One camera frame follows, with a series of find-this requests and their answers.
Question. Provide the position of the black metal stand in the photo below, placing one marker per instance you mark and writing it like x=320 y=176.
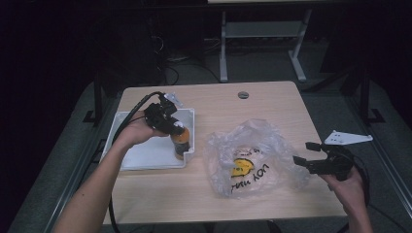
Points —
x=97 y=97
x=365 y=97

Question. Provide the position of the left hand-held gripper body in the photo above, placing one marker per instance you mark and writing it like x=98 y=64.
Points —
x=157 y=116

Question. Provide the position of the white metal desk frame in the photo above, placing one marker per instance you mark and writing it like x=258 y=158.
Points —
x=262 y=29

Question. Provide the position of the aluminium floor rail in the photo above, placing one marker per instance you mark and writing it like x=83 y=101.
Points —
x=385 y=161
x=74 y=174

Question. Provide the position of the person's right hand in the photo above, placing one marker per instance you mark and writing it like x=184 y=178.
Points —
x=350 y=194

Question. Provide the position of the person's left hand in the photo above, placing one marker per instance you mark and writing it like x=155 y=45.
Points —
x=136 y=131

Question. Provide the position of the clear plastic bag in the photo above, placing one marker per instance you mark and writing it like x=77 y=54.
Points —
x=259 y=142

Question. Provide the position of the grey round table grommet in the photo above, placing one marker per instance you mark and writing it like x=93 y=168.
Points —
x=243 y=95

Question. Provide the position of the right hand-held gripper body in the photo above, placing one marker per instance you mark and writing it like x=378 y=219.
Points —
x=336 y=163

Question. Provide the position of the white plastic bin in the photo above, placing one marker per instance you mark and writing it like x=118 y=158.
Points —
x=152 y=155

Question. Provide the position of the orange drink bottle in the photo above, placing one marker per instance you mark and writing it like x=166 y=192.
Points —
x=180 y=145

